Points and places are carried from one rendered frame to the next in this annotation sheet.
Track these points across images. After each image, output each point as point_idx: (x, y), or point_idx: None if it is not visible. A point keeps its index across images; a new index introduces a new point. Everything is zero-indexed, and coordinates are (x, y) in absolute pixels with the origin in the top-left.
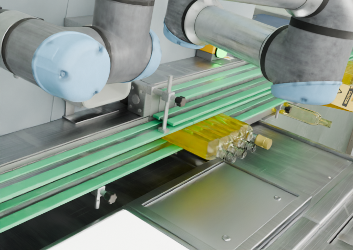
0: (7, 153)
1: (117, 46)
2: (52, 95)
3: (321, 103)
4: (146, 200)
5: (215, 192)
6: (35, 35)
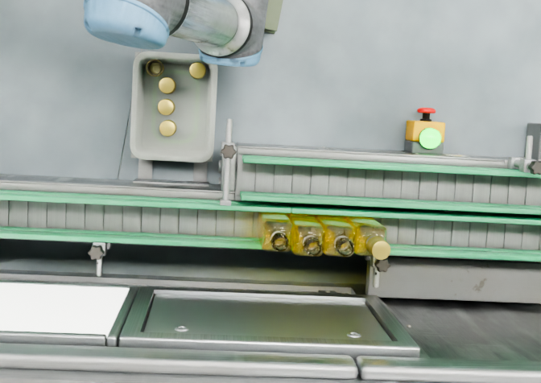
0: (21, 179)
1: None
2: (121, 146)
3: (101, 25)
4: (167, 290)
5: (273, 310)
6: None
